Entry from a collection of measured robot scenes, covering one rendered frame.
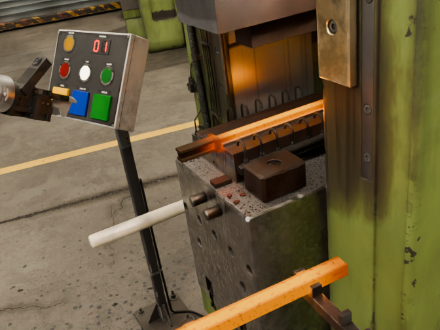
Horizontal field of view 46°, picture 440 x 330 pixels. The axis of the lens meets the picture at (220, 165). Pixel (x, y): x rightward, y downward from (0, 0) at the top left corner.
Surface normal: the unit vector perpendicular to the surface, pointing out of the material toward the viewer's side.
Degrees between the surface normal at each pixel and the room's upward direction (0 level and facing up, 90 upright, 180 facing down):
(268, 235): 90
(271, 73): 90
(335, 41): 90
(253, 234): 90
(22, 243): 0
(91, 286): 0
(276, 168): 0
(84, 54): 60
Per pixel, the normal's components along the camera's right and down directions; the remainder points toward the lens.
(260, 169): -0.12, -0.88
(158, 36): 0.20, 0.44
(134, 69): 0.80, 0.19
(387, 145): -0.87, 0.32
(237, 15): 0.47, 0.36
